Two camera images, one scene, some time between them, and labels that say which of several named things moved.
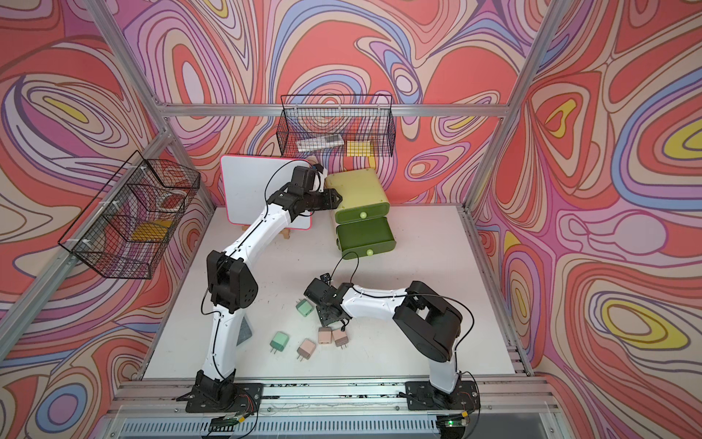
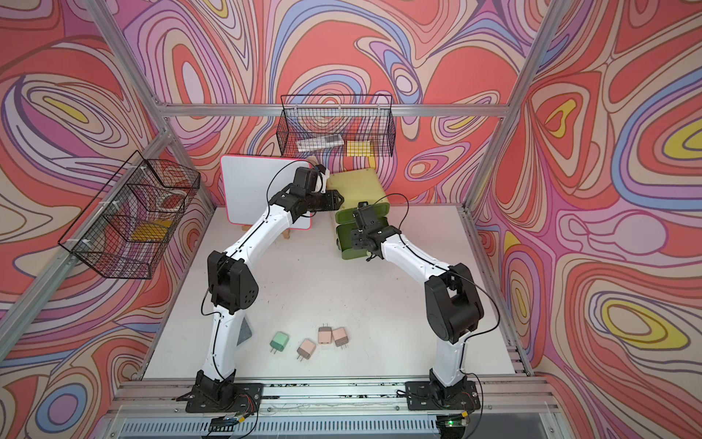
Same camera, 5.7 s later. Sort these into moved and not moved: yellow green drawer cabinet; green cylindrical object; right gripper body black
Moved: right gripper body black
Not moved: green cylindrical object; yellow green drawer cabinet
